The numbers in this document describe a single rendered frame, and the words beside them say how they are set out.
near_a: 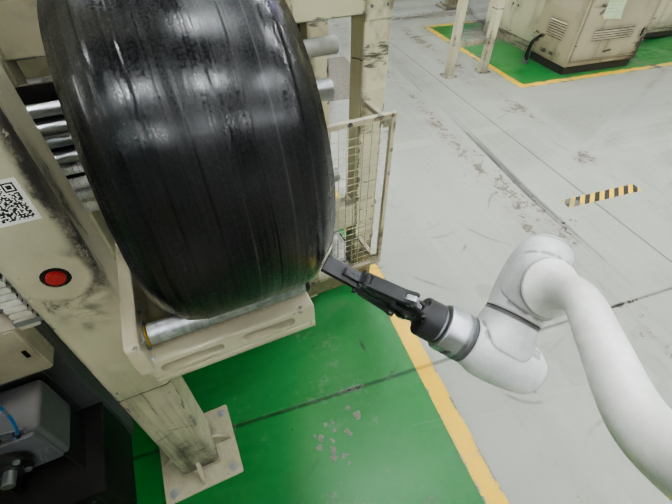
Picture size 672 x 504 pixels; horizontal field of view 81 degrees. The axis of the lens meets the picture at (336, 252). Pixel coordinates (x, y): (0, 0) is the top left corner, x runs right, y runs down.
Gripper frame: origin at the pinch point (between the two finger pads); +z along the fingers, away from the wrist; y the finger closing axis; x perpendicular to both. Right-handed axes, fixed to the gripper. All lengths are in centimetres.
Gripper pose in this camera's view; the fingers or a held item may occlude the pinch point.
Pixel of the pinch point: (341, 272)
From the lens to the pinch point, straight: 71.5
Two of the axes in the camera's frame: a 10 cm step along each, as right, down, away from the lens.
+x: 4.3, -8.3, 3.5
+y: -2.1, 2.9, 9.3
